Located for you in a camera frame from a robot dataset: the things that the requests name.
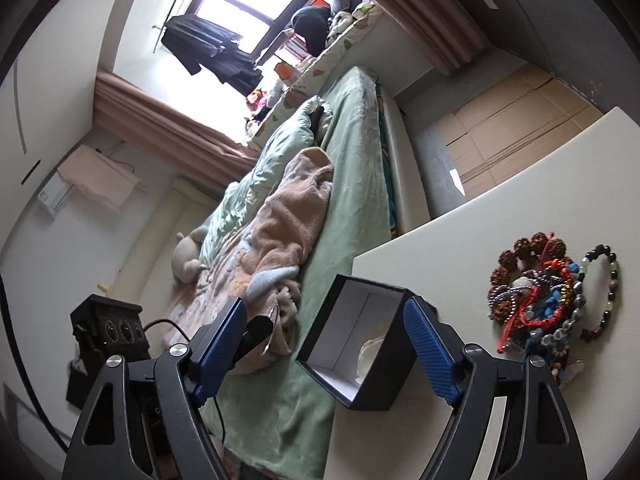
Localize pink fleece blanket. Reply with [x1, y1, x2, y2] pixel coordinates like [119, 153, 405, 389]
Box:
[169, 148, 333, 375]

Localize cardboard floor sheets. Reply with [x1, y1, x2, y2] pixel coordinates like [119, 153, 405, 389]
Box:
[436, 64, 602, 200]

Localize white jade bracelet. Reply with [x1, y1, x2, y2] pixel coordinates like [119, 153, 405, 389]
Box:
[354, 335, 386, 386]

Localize black cable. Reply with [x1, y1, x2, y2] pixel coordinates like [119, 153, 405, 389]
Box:
[143, 316, 227, 441]

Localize brown rudraksha bead bracelet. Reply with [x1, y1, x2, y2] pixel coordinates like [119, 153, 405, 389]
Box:
[488, 231, 569, 331]

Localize black jewelry box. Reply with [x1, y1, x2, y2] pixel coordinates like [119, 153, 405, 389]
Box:
[296, 274, 416, 411]

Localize right pink curtain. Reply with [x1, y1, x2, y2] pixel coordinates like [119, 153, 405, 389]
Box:
[372, 0, 490, 76]

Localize beige plush toy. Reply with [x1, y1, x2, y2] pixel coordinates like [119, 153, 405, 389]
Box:
[171, 226, 208, 284]

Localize light green floral duvet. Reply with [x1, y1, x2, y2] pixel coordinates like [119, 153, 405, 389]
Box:
[200, 96, 333, 270]

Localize pink towel on wall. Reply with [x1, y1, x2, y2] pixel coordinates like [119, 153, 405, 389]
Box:
[56, 145, 148, 214]

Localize left pink curtain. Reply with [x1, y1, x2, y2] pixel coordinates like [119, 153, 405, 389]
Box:
[93, 68, 258, 194]

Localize pink curtain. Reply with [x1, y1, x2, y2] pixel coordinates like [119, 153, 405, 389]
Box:
[93, 68, 258, 194]
[372, 0, 490, 76]

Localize black backpack on sill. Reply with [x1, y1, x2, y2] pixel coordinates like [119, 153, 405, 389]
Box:
[291, 6, 331, 58]

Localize red cord bracelet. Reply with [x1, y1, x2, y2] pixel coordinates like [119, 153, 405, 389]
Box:
[497, 258, 576, 354]

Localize dark hanging clothes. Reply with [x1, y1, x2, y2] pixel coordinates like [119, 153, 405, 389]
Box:
[160, 14, 262, 96]

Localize white wall switch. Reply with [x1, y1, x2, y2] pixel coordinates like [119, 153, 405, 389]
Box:
[483, 0, 499, 10]

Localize black device with dials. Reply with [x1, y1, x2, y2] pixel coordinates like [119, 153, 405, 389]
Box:
[66, 294, 150, 410]

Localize patterned window seat cushion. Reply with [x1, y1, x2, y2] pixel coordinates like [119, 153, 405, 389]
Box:
[248, 0, 383, 151]

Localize dark and jade bead bracelet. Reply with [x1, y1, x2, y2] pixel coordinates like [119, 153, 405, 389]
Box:
[569, 244, 621, 344]

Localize bed with green sheet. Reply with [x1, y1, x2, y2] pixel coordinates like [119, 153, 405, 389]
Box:
[164, 65, 432, 480]

